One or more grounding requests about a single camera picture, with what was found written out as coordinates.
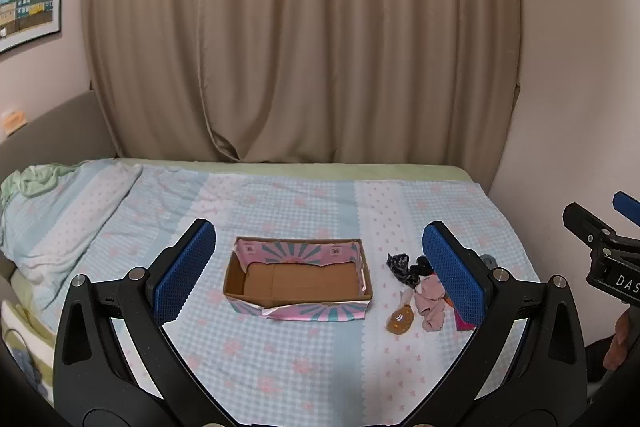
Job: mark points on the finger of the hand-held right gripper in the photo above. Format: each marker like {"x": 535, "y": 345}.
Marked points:
{"x": 629, "y": 206}
{"x": 585, "y": 223}

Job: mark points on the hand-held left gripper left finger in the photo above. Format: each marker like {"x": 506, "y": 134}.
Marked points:
{"x": 184, "y": 274}

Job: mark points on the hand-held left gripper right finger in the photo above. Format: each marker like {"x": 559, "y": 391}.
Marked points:
{"x": 452, "y": 277}

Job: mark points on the pale pink sock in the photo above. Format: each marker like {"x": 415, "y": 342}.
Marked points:
{"x": 430, "y": 302}

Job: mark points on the grey-blue scrunchie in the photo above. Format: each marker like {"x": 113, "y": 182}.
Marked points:
{"x": 489, "y": 261}

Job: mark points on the magenta sock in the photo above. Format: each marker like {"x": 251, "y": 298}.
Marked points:
{"x": 462, "y": 321}

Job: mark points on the black patterned sock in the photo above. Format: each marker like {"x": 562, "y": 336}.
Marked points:
{"x": 399, "y": 266}

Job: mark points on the cardboard box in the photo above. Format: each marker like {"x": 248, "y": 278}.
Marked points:
{"x": 295, "y": 279}

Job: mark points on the person's right hand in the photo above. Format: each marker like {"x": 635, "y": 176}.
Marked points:
{"x": 622, "y": 339}

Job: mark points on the black scrunchie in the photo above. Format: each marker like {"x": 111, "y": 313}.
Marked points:
{"x": 424, "y": 266}

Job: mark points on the blue pink checked blanket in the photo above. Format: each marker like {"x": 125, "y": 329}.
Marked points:
{"x": 280, "y": 357}

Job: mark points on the light green bed sheet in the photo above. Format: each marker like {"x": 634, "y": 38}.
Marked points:
{"x": 300, "y": 170}

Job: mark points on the light green cloth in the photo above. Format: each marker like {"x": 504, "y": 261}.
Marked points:
{"x": 35, "y": 179}

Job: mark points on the printed pillow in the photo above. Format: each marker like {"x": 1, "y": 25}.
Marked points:
{"x": 25, "y": 357}

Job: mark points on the beige upholstered headboard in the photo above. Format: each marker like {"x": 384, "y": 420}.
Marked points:
{"x": 60, "y": 132}

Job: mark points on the small orange item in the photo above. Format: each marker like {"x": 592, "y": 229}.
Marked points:
{"x": 12, "y": 121}

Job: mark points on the beige curtain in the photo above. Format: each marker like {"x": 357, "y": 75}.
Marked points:
{"x": 360, "y": 32}
{"x": 145, "y": 32}

